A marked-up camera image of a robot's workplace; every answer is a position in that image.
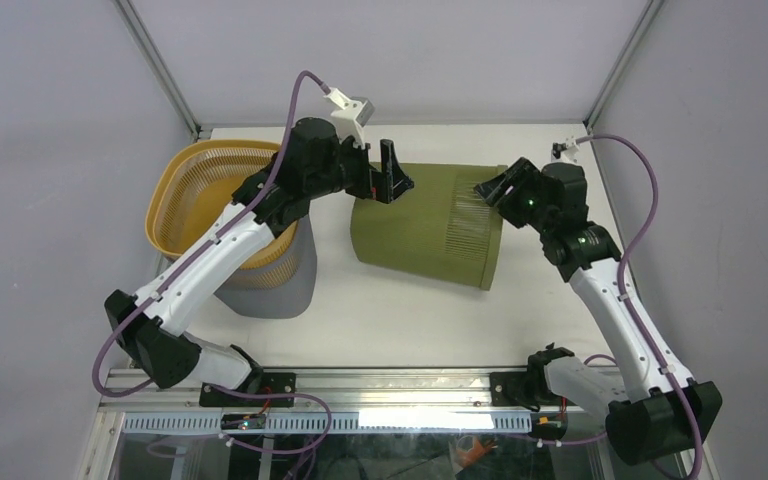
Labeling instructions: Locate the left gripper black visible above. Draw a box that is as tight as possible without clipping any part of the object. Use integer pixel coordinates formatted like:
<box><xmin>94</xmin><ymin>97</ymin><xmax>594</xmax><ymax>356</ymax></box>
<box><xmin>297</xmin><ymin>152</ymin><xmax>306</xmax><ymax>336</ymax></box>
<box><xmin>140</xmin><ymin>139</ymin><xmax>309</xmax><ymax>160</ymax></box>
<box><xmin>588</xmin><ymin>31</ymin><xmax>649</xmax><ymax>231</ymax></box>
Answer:
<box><xmin>307</xmin><ymin>130</ymin><xmax>414</xmax><ymax>204</ymax></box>

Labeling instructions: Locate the yellow slatted plastic basket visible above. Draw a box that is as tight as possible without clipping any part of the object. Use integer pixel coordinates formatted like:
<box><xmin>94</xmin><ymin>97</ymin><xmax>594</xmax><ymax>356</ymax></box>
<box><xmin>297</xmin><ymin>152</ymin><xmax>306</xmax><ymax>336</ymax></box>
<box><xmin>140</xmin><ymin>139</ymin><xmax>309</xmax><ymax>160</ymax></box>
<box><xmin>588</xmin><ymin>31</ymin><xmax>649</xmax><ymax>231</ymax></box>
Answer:
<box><xmin>145</xmin><ymin>139</ymin><xmax>280</xmax><ymax>261</ymax></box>

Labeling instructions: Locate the aluminium frame post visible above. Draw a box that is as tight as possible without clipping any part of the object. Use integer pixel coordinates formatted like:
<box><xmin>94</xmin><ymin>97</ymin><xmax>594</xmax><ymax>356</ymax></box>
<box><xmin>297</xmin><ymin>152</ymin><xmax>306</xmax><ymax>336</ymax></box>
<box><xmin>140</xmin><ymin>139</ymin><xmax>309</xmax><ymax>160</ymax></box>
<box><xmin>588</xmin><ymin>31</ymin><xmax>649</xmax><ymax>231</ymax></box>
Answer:
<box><xmin>583</xmin><ymin>0</ymin><xmax>665</xmax><ymax>132</ymax></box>
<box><xmin>113</xmin><ymin>0</ymin><xmax>201</xmax><ymax>141</ymax></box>

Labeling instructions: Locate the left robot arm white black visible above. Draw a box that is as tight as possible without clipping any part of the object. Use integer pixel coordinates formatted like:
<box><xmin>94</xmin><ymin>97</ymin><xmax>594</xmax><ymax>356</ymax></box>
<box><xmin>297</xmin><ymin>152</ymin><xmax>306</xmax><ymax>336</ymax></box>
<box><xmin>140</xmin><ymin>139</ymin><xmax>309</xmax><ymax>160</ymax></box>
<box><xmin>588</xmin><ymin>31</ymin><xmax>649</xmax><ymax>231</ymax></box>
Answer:
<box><xmin>99</xmin><ymin>117</ymin><xmax>414</xmax><ymax>406</ymax></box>

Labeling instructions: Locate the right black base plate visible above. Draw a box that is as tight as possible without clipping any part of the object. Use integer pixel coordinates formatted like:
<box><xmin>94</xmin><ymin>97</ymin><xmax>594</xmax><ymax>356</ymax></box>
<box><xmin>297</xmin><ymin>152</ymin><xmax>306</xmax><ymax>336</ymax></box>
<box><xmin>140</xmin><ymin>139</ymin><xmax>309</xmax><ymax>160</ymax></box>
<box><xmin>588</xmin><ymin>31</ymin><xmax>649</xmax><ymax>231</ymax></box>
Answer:
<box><xmin>489</xmin><ymin>370</ymin><xmax>556</xmax><ymax>411</ymax></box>

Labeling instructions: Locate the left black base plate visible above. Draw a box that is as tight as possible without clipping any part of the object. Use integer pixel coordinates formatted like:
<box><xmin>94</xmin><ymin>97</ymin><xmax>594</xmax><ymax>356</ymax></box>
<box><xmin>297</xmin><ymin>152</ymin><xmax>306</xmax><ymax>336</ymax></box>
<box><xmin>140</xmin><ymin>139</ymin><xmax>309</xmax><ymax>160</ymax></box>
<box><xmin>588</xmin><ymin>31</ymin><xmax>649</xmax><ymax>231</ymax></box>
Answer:
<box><xmin>198</xmin><ymin>372</ymin><xmax>297</xmax><ymax>408</ymax></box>

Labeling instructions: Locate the orange object under table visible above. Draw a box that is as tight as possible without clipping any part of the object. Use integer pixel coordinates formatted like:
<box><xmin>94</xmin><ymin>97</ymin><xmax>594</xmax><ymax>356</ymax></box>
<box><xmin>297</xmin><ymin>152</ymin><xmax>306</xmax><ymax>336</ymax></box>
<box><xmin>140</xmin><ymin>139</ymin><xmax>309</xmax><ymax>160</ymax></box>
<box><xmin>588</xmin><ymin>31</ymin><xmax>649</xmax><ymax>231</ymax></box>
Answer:
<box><xmin>453</xmin><ymin>435</ymin><xmax>496</xmax><ymax>469</ymax></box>

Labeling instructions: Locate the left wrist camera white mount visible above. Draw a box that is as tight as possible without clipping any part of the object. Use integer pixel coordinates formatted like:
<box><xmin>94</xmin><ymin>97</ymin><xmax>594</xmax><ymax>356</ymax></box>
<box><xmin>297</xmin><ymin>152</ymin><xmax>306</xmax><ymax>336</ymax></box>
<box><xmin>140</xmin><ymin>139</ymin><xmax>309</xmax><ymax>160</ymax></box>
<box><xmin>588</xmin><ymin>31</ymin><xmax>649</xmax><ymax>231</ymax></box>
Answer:
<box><xmin>324</xmin><ymin>88</ymin><xmax>375</xmax><ymax>149</ymax></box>

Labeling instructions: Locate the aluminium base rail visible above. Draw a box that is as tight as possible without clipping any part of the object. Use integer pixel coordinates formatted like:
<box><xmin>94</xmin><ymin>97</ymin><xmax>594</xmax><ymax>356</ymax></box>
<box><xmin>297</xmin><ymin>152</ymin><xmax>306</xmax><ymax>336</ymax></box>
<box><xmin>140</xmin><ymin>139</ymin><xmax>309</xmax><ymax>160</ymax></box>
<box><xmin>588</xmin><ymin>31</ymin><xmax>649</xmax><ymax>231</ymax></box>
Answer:
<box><xmin>98</xmin><ymin>366</ymin><xmax>525</xmax><ymax>413</ymax></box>

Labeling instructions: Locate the green slatted plastic basket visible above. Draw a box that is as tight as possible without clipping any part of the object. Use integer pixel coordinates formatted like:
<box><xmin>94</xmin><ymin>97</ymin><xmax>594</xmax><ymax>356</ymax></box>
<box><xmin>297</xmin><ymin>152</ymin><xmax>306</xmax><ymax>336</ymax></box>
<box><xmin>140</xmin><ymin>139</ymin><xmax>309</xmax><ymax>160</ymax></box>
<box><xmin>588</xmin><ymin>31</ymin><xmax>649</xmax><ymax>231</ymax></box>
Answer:
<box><xmin>349</xmin><ymin>163</ymin><xmax>506</xmax><ymax>291</ymax></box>

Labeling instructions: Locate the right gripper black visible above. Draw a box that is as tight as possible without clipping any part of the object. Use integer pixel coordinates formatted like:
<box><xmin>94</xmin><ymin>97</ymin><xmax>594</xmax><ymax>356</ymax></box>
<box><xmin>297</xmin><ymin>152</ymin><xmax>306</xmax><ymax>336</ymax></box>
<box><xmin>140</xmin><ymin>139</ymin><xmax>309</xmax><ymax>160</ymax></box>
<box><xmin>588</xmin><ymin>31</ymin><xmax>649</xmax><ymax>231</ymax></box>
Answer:
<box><xmin>473</xmin><ymin>158</ymin><xmax>554</xmax><ymax>235</ymax></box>

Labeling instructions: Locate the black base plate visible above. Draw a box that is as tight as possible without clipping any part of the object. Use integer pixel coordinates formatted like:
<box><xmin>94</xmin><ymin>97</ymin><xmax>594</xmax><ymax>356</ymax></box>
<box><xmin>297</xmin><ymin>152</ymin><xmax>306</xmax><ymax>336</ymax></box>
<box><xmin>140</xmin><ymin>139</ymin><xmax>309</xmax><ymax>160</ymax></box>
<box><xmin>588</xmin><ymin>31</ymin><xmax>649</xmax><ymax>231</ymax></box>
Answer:
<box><xmin>198</xmin><ymin>372</ymin><xmax>297</xmax><ymax>408</ymax></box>
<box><xmin>489</xmin><ymin>370</ymin><xmax>556</xmax><ymax>411</ymax></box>

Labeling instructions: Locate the right aluminium frame post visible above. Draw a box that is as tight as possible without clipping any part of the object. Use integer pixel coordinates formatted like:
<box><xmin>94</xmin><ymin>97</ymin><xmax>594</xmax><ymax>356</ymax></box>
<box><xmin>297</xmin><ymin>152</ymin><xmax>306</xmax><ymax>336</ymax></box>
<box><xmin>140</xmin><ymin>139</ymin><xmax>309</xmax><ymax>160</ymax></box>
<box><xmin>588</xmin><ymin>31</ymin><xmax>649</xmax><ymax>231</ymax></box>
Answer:
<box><xmin>583</xmin><ymin>0</ymin><xmax>665</xmax><ymax>132</ymax></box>

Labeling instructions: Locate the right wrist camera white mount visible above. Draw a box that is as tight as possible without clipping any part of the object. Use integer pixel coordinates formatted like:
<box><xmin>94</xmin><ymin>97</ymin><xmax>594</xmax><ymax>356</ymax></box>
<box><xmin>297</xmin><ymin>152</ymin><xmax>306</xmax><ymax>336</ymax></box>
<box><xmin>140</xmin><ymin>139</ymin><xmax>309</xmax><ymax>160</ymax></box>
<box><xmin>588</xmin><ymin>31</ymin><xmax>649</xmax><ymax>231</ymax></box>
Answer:
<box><xmin>550</xmin><ymin>137</ymin><xmax>580</xmax><ymax>164</ymax></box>

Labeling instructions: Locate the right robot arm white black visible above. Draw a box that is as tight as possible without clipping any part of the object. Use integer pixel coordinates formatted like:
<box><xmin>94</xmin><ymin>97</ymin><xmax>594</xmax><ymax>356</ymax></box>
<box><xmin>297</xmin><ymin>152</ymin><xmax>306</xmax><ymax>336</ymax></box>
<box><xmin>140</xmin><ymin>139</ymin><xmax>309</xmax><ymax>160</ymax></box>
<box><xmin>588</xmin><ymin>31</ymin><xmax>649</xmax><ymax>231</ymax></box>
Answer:
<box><xmin>474</xmin><ymin>158</ymin><xmax>723</xmax><ymax>465</ymax></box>

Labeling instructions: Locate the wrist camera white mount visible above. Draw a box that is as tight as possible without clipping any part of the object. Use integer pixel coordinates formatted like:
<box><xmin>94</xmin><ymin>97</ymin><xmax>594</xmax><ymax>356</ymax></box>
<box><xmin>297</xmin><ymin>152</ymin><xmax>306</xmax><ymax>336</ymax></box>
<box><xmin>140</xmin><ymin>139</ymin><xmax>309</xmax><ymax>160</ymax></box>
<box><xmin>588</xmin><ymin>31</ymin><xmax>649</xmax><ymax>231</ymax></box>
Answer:
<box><xmin>550</xmin><ymin>137</ymin><xmax>580</xmax><ymax>164</ymax></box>
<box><xmin>324</xmin><ymin>88</ymin><xmax>375</xmax><ymax>149</ymax></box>

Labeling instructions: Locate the left aluminium frame post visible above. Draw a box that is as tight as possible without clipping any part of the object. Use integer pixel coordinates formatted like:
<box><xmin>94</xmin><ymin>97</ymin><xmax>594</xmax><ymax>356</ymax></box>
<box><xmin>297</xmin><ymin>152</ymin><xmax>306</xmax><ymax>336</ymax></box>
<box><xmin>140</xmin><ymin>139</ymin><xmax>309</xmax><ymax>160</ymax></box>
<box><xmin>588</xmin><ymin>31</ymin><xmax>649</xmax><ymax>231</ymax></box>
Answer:
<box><xmin>113</xmin><ymin>0</ymin><xmax>201</xmax><ymax>141</ymax></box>

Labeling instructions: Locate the grey slatted plastic basket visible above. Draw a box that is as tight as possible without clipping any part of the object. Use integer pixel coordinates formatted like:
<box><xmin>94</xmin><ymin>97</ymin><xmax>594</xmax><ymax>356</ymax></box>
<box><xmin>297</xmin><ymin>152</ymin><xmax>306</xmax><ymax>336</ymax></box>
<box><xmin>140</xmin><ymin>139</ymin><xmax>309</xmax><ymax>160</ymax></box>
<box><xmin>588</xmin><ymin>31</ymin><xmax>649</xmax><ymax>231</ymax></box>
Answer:
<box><xmin>215</xmin><ymin>217</ymin><xmax>318</xmax><ymax>319</ymax></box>

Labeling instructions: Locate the white slotted cable duct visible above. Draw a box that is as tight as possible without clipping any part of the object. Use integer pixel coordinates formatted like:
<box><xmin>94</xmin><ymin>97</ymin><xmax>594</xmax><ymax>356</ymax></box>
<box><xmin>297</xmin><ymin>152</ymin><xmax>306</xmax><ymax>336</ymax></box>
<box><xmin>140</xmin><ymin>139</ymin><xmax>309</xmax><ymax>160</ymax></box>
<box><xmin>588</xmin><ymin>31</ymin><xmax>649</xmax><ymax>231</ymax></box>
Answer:
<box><xmin>122</xmin><ymin>408</ymin><xmax>532</xmax><ymax>435</ymax></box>

